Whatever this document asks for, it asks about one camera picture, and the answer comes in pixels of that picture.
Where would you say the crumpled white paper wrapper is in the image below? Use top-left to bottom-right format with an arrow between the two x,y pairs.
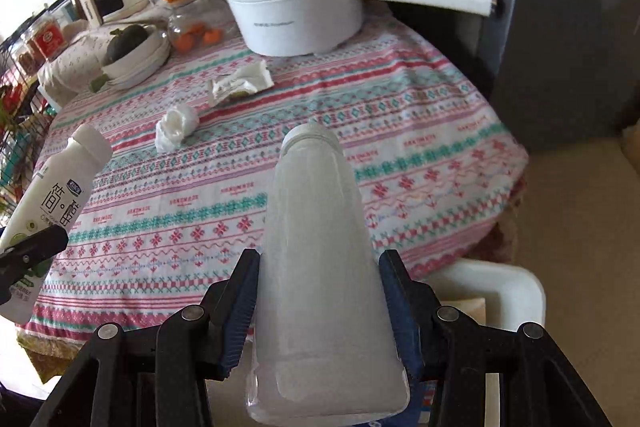
207,59 -> 275,106

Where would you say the crumpled white tissue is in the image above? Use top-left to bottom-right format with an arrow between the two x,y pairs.
155,104 -> 201,152

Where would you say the red label container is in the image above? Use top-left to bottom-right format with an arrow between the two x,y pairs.
22,19 -> 68,70

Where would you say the white trash bin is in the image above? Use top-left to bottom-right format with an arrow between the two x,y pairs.
205,259 -> 547,427

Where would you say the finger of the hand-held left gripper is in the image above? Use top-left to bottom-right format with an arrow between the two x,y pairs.
0,226 -> 70,269
0,264 -> 49,304

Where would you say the black wire rack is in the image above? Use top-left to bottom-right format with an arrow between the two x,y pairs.
0,0 -> 71,228

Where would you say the dark green pumpkin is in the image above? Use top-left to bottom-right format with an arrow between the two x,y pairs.
106,24 -> 150,64

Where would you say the white dotted cloth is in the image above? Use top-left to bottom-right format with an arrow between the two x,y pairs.
37,19 -> 166,105

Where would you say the frosted plastic bottle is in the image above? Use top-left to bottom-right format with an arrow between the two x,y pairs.
244,123 -> 412,426

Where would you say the grey refrigerator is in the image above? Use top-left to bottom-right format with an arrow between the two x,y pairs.
480,0 -> 640,152

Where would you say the white yogurt bottle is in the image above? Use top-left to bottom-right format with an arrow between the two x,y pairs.
0,123 -> 114,324

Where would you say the white bowl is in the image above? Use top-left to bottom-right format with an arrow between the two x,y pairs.
100,23 -> 173,90

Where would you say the glass jar with wooden lid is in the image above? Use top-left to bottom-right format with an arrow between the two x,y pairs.
167,0 -> 237,54

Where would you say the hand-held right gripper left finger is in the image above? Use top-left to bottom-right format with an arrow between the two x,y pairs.
30,249 -> 261,427

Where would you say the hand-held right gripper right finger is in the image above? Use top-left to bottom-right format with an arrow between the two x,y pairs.
377,249 -> 613,427

